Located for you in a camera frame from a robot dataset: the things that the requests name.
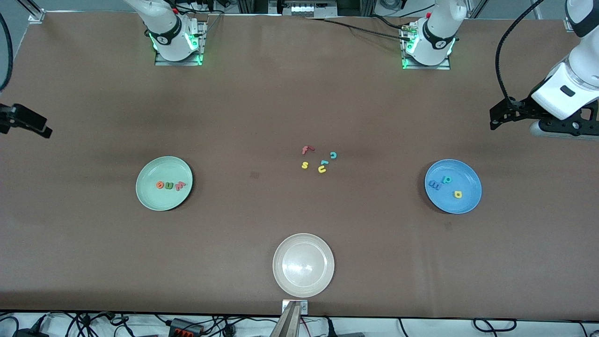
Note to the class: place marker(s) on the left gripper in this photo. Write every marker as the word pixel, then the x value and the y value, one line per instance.
pixel 523 108

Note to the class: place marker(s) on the blue letter m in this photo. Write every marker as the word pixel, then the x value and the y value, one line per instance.
pixel 434 186

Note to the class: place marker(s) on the red letter w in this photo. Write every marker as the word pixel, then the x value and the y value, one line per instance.
pixel 179 186

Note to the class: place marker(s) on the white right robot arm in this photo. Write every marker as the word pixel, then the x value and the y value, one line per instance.
pixel 166 28

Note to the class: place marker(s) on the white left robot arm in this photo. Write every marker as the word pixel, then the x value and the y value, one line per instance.
pixel 430 42

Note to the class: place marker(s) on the blue plate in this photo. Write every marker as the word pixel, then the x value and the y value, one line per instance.
pixel 461 178

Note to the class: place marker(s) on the green plate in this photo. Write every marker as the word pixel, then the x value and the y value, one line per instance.
pixel 164 201

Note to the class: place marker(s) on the red letter f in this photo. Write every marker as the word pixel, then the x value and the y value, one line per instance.
pixel 305 150

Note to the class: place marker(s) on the brown table mat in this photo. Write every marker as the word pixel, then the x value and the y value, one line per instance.
pixel 299 103

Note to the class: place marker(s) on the grey device box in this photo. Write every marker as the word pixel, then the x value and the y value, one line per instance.
pixel 304 9

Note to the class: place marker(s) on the black orange power strip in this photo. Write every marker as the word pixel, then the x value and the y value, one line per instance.
pixel 185 327

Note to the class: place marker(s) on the beige plate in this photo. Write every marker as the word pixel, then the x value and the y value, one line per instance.
pixel 303 265

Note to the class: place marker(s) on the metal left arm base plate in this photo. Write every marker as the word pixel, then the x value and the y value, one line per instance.
pixel 444 67

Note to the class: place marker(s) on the aluminium corner bracket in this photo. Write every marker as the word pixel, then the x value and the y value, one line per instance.
pixel 36 16

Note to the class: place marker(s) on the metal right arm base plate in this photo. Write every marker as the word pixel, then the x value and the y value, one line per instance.
pixel 161 62

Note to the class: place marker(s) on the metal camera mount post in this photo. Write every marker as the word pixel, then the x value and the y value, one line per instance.
pixel 288 325

